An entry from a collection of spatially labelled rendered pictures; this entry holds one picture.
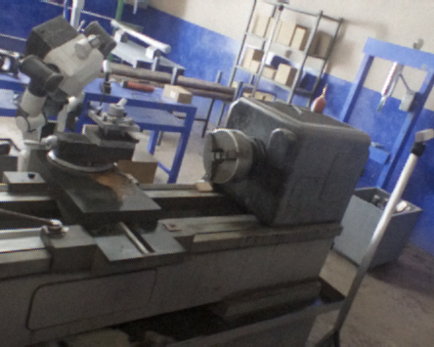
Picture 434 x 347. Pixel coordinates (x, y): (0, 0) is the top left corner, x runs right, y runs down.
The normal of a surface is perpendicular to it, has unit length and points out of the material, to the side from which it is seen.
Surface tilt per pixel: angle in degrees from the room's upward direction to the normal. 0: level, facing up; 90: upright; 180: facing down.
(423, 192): 90
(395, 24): 90
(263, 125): 90
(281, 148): 90
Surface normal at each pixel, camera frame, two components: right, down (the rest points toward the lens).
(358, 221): -0.69, 0.03
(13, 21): 0.59, 0.43
